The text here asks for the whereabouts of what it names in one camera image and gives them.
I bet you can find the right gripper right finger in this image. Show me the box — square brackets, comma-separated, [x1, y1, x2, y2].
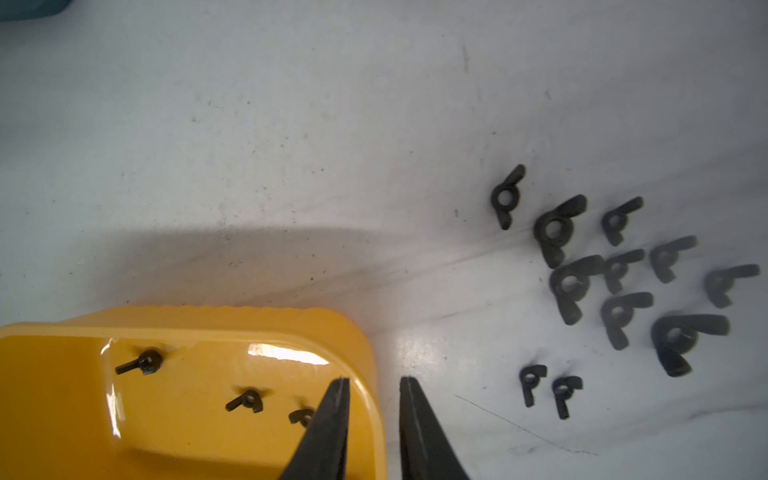
[399, 376, 469, 480]

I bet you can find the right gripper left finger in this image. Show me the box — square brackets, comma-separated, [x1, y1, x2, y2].
[279, 378, 350, 480]

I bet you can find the black wing nut eleventh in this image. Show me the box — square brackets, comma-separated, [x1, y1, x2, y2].
[552, 375, 584, 420]

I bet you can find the yellow plastic storage tray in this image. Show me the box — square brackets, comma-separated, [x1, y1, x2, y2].
[1, 306, 387, 479]

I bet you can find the wing nut in tray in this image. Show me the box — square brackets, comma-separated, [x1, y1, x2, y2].
[115, 349, 164, 375]
[288, 408, 315, 429]
[225, 389, 263, 413]

